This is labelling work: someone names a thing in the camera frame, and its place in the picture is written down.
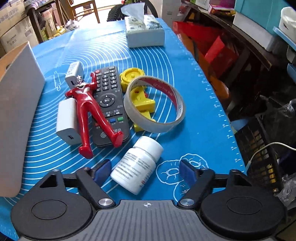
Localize white tape roll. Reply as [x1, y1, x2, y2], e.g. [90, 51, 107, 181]
[123, 75, 186, 133]

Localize white cable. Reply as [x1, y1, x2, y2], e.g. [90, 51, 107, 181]
[245, 142, 296, 176]

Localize red gift boxes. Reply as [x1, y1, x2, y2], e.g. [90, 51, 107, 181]
[173, 21, 239, 78]

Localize large white charger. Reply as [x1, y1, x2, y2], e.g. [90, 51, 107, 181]
[56, 98, 81, 146]

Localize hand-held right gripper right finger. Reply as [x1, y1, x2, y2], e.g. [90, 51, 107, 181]
[177, 159, 253, 208]

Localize white pill bottle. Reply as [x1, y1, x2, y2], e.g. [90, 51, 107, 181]
[110, 136, 164, 195]

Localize black plastic crate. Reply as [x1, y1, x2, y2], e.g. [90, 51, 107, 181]
[235, 115, 285, 193]

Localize yellow round toy gear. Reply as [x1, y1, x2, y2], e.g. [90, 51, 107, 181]
[120, 68, 146, 93]

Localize wooden chair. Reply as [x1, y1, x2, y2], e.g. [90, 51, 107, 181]
[58, 0, 100, 24]

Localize dark wooden shelf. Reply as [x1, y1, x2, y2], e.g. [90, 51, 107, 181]
[181, 0, 286, 71]

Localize white plastic container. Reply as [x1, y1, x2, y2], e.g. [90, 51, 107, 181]
[279, 6, 296, 38]

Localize black remote control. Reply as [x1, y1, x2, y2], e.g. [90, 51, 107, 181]
[92, 66, 130, 148]

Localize printed tissue box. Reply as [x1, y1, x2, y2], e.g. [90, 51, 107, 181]
[121, 2, 165, 48]

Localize blue silicone baking mat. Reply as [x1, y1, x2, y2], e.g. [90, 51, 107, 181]
[0, 18, 247, 241]

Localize yellow plastic jug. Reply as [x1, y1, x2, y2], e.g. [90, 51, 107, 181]
[54, 26, 67, 37]

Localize film-wrapped cardboard box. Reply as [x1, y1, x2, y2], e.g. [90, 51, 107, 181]
[0, 16, 40, 54]

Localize beige plastic storage bin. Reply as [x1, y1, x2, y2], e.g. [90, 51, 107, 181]
[0, 41, 46, 198]

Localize printed cardboard box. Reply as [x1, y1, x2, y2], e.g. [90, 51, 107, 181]
[0, 0, 26, 36]

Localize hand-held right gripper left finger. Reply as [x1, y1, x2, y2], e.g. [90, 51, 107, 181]
[39, 159, 116, 208]

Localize bicycle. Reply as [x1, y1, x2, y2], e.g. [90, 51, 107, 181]
[107, 0, 159, 22]

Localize black plastic bag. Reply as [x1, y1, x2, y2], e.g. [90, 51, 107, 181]
[259, 95, 296, 151]

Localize red action figure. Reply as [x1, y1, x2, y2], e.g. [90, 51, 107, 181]
[65, 72, 124, 159]

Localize small white charger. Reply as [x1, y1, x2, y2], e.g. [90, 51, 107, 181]
[65, 61, 84, 88]

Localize white appliance box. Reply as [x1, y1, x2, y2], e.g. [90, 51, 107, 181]
[162, 0, 184, 22]

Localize yellow plastic toy piece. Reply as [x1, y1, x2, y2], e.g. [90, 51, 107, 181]
[131, 87, 156, 132]

